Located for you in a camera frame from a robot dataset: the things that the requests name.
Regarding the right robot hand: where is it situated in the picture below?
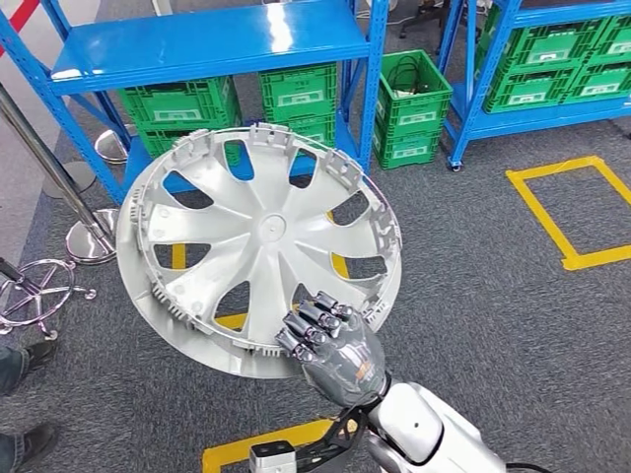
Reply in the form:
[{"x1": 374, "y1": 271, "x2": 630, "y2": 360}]
[{"x1": 275, "y1": 292, "x2": 388, "y2": 409}]

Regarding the grey plastic wheel hubcap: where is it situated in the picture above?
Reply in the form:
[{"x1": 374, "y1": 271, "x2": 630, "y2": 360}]
[{"x1": 115, "y1": 122, "x2": 402, "y2": 380}]

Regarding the blue metal shelf rack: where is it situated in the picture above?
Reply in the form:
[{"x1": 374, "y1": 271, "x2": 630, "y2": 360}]
[
  {"x1": 436, "y1": 0, "x2": 631, "y2": 172},
  {"x1": 0, "y1": 0, "x2": 391, "y2": 207}
]

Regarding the green plastic crate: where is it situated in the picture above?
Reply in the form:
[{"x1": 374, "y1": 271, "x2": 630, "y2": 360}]
[
  {"x1": 260, "y1": 63, "x2": 339, "y2": 123},
  {"x1": 589, "y1": 16, "x2": 631, "y2": 67},
  {"x1": 485, "y1": 19, "x2": 607, "y2": 76},
  {"x1": 562, "y1": 61, "x2": 631, "y2": 105},
  {"x1": 373, "y1": 120, "x2": 442, "y2": 171},
  {"x1": 140, "y1": 127, "x2": 242, "y2": 165},
  {"x1": 273, "y1": 113, "x2": 338, "y2": 150},
  {"x1": 484, "y1": 65, "x2": 588, "y2": 113},
  {"x1": 118, "y1": 77, "x2": 242, "y2": 132}
]

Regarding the round stanchion base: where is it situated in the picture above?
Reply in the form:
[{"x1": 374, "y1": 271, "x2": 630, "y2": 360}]
[
  {"x1": 43, "y1": 161, "x2": 97, "y2": 199},
  {"x1": 93, "y1": 129, "x2": 131, "y2": 165}
]

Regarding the chrome stool base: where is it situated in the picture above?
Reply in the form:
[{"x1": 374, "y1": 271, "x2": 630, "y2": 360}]
[{"x1": 0, "y1": 257, "x2": 97, "y2": 341}]

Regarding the person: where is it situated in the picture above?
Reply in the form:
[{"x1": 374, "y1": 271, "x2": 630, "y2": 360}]
[{"x1": 0, "y1": 339, "x2": 60, "y2": 473}]

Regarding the red barrier belt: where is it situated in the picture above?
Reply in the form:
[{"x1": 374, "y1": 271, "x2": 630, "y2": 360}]
[{"x1": 0, "y1": 0, "x2": 40, "y2": 39}]

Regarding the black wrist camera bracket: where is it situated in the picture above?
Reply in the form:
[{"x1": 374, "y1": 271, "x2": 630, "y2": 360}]
[{"x1": 295, "y1": 407, "x2": 370, "y2": 473}]

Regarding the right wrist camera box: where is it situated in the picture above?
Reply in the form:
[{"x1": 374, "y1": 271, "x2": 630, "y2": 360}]
[{"x1": 248, "y1": 440, "x2": 297, "y2": 473}]

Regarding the green crate with cables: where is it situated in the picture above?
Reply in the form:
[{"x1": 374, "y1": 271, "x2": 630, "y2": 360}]
[{"x1": 374, "y1": 49, "x2": 453, "y2": 142}]

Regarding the black cable bundle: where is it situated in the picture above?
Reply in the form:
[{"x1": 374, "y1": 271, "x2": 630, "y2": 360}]
[{"x1": 386, "y1": 55, "x2": 430, "y2": 100}]

